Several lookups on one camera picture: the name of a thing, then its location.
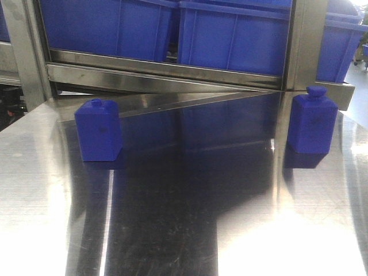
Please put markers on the blue bottle-shaped part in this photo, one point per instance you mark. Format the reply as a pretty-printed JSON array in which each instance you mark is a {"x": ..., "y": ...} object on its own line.
[
  {"x": 99, "y": 130},
  {"x": 312, "y": 121}
]

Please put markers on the blue plastic bin right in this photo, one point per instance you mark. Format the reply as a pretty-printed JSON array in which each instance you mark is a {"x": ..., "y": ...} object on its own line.
[{"x": 343, "y": 31}]

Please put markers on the blue plastic bin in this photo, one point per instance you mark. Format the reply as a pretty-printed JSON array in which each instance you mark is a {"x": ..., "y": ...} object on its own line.
[
  {"x": 134, "y": 29},
  {"x": 239, "y": 37},
  {"x": 343, "y": 31}
]

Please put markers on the blue plastic bin left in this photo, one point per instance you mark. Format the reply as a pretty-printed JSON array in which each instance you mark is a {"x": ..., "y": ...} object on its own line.
[{"x": 134, "y": 29}]

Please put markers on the blue plastic bin middle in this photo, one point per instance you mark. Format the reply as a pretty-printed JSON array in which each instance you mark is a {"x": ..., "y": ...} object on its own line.
[{"x": 239, "y": 37}]

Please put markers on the stainless steel shelf rack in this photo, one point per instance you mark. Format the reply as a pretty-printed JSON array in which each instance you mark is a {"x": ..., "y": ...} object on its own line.
[{"x": 27, "y": 61}]

